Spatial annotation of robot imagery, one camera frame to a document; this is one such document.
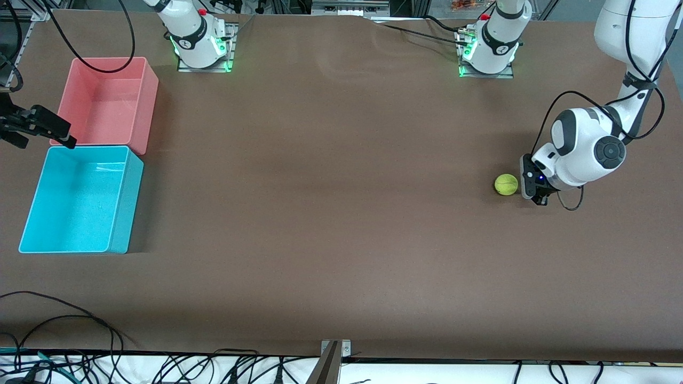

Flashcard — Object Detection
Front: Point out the black looped cable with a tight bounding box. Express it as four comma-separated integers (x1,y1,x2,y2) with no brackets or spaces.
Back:
0,291,140,369

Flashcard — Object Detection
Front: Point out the black cable on table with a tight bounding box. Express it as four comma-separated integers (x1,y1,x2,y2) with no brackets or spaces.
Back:
380,15,471,47

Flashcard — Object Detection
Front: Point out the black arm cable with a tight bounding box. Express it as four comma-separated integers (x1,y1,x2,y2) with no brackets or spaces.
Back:
531,0,683,212
46,0,134,74

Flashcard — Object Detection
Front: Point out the yellow-green tennis ball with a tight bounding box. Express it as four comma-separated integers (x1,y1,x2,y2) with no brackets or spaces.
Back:
494,174,519,196

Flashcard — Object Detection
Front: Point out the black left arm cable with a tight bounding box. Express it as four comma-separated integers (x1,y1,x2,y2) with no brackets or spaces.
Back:
531,0,683,212

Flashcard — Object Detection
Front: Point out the pink plastic bin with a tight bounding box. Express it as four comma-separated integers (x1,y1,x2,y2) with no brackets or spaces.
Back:
50,57,160,156

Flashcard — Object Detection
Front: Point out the blue plastic bin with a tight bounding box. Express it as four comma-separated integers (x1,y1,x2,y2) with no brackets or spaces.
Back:
19,145,145,254

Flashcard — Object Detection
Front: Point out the aluminium frame profile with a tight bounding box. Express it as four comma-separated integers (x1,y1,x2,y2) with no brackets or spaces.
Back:
0,0,54,23

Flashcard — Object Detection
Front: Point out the teal cable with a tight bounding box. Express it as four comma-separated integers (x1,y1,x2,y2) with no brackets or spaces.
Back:
0,347,73,383

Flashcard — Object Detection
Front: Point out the metal mount bracket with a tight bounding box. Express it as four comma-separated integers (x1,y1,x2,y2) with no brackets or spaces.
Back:
306,340,352,384

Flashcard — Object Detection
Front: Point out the grey metal box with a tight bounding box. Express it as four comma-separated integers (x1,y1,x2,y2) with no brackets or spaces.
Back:
311,0,391,17

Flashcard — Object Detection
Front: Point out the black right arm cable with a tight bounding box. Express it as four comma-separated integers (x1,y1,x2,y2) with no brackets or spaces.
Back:
46,0,134,74

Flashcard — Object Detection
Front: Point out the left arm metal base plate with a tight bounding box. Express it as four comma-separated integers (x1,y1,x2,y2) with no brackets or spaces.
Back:
456,27,514,79

